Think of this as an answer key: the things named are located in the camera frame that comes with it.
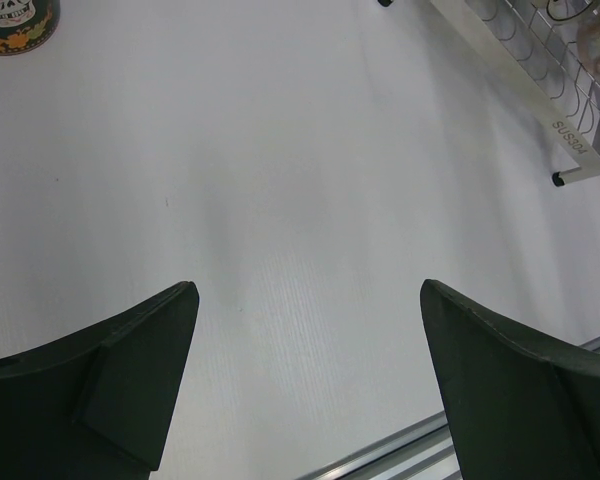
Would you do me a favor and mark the pink purple mug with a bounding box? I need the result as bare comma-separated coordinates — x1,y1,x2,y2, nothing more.
576,5,600,82

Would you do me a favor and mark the stainless steel dish rack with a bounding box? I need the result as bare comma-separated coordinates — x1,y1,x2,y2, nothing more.
377,0,600,189

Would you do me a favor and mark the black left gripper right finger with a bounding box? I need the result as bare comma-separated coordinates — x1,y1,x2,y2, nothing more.
420,279,600,479

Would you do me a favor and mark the green interior floral mug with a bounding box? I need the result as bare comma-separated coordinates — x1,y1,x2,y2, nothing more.
530,0,599,23

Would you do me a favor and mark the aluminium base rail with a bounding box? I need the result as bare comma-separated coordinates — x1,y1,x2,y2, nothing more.
294,334,600,480

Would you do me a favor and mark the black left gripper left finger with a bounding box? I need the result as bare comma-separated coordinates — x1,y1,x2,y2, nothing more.
0,281,199,479

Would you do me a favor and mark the red skull mug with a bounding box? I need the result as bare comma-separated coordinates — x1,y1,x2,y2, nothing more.
0,0,61,56

